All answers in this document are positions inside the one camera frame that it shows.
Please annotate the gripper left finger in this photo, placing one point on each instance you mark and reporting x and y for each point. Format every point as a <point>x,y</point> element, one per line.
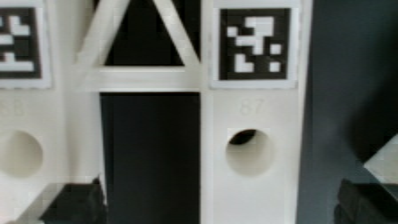
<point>76,207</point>

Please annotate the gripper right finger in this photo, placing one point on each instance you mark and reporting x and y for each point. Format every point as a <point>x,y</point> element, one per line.
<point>366,204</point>

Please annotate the white chair back frame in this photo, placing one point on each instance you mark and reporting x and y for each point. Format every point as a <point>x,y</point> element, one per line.
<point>243,70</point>

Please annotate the white chair seat part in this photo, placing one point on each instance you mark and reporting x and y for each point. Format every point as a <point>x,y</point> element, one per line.
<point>382,163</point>

